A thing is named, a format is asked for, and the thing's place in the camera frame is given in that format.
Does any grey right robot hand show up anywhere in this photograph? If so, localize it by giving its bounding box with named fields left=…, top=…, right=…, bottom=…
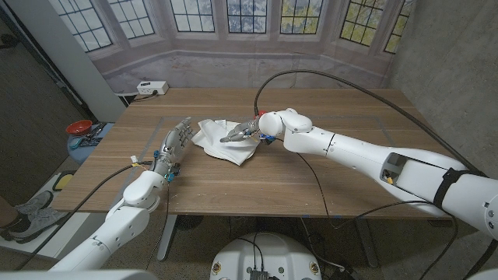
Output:
left=219, top=118, right=262, bottom=144

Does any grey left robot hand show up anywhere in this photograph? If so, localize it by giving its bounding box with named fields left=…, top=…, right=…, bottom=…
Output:
left=152, top=116, right=195, bottom=183

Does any white cloth napkin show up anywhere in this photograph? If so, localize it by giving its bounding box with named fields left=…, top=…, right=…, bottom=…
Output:
left=191, top=118, right=261, bottom=166

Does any white power strip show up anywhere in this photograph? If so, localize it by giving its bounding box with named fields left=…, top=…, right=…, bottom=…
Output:
left=136, top=80, right=170, bottom=96

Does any printed window backdrop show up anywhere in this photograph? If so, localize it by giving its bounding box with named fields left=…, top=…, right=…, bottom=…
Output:
left=48, top=0, right=416, bottom=94

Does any blue round stool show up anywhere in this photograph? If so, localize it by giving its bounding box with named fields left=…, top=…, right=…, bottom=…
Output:
left=67, top=122, right=114, bottom=165

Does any grey table leg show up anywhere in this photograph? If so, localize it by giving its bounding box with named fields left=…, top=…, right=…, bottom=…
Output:
left=353, top=218, right=381, bottom=268
left=156, top=214, right=179, bottom=261

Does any red bowl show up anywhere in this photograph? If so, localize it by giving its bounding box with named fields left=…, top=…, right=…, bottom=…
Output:
left=65, top=119, right=93, bottom=136

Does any yellow black foot pedal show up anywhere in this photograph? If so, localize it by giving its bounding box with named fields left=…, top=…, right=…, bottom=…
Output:
left=52, top=170, right=77, bottom=192

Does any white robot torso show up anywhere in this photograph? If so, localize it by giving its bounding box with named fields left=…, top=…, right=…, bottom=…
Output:
left=209, top=232, right=323, bottom=280

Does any grey sneaker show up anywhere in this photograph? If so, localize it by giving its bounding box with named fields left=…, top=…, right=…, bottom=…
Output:
left=10, top=190, right=54, bottom=215
left=6, top=207, right=73, bottom=244

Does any white floor mat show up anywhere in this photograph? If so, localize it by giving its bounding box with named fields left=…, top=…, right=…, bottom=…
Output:
left=0, top=170, right=94, bottom=257

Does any person's leg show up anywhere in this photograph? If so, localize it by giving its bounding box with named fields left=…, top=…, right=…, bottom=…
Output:
left=0, top=198, right=20, bottom=231

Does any black power strip cable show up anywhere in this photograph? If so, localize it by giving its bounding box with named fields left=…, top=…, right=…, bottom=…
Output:
left=132, top=89, right=159, bottom=103

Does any thin black left wrist cable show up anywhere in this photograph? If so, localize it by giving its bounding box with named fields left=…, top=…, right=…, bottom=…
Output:
left=146, top=180, right=171, bottom=270

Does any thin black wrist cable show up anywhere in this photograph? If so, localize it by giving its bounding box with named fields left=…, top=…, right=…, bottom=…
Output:
left=272, top=136, right=459, bottom=280
left=146, top=180, right=171, bottom=270

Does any blue handled tool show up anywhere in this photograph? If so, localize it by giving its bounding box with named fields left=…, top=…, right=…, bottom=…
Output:
left=68, top=134, right=104, bottom=149

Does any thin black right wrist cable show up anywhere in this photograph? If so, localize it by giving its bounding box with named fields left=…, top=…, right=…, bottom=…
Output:
left=272, top=136, right=459, bottom=280

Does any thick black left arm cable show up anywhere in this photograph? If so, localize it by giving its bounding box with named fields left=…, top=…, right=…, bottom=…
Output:
left=13, top=160, right=155, bottom=271

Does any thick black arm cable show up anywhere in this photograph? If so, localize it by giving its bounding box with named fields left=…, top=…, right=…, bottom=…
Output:
left=253, top=69, right=498, bottom=280
left=13, top=160, right=155, bottom=271

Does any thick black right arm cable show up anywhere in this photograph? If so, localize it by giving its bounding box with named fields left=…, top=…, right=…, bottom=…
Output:
left=253, top=69, right=498, bottom=280

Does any dark perforated wall panel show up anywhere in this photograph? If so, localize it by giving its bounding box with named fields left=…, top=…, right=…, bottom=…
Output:
left=0, top=15, right=94, bottom=203

